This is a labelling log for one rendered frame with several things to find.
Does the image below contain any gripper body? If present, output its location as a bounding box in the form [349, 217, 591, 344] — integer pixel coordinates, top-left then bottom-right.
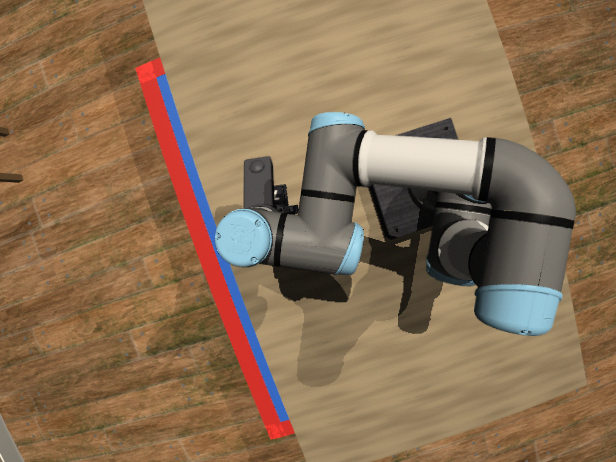
[248, 204, 290, 214]

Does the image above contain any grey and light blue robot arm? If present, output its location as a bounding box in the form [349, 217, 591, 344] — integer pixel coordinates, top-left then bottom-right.
[215, 112, 576, 336]

